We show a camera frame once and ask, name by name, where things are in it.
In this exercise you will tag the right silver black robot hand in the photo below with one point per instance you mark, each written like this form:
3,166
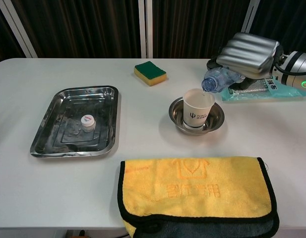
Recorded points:
249,55

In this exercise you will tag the clear plastic water bottle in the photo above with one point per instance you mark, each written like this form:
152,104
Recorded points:
212,83

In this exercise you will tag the white paper cup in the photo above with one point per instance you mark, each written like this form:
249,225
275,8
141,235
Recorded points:
197,111

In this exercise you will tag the white bottle cap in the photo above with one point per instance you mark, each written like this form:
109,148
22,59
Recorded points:
87,121

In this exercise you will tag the teal packaged cleaning cloth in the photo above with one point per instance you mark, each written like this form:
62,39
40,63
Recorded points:
281,93

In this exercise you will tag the black pleated curtain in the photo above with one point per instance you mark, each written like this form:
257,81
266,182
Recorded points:
88,27
4,42
197,27
286,22

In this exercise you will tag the small stainless steel bowl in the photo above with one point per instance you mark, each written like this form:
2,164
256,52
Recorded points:
216,116

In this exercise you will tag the green yellow sponge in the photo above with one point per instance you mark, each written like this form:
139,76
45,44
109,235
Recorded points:
149,70

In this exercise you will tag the yellow black-edged microfiber towel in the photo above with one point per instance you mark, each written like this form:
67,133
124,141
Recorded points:
192,188

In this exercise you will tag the rectangular stainless steel tray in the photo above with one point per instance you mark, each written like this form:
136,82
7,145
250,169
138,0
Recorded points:
56,119

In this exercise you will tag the white partition frame post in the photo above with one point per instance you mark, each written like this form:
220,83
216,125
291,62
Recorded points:
249,17
17,29
145,29

